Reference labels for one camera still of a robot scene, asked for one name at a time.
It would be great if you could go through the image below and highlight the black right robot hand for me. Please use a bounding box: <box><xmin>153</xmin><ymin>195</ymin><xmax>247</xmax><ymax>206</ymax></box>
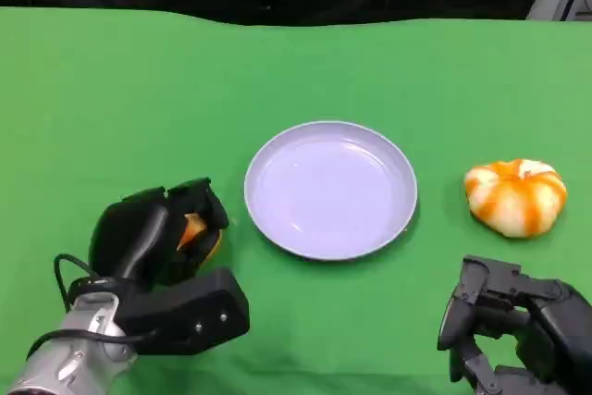
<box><xmin>437</xmin><ymin>254</ymin><xmax>592</xmax><ymax>395</ymax></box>

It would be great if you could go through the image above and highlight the green table cloth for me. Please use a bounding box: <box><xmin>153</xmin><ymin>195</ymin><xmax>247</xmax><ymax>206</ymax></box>
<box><xmin>0</xmin><ymin>6</ymin><xmax>592</xmax><ymax>395</ymax></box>

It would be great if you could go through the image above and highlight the orange and white bread roll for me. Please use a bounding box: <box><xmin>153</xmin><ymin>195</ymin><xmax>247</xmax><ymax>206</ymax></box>
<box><xmin>463</xmin><ymin>158</ymin><xmax>569</xmax><ymax>240</ymax></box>
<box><xmin>177</xmin><ymin>212</ymin><xmax>226</xmax><ymax>267</ymax></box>

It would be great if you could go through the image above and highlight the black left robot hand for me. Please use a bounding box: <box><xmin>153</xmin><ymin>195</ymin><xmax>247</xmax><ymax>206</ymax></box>
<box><xmin>87</xmin><ymin>177</ymin><xmax>231</xmax><ymax>290</ymax></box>

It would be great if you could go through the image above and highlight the lilac plate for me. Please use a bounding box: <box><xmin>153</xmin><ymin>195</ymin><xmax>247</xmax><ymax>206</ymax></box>
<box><xmin>243</xmin><ymin>119</ymin><xmax>420</xmax><ymax>263</ymax></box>

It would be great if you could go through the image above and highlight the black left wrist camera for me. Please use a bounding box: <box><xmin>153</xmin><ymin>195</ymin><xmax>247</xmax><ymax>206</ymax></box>
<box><xmin>114</xmin><ymin>266</ymin><xmax>252</xmax><ymax>356</ymax></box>

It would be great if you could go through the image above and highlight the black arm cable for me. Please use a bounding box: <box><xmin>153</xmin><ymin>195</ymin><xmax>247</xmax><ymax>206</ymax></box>
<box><xmin>27</xmin><ymin>253</ymin><xmax>156</xmax><ymax>359</ymax></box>

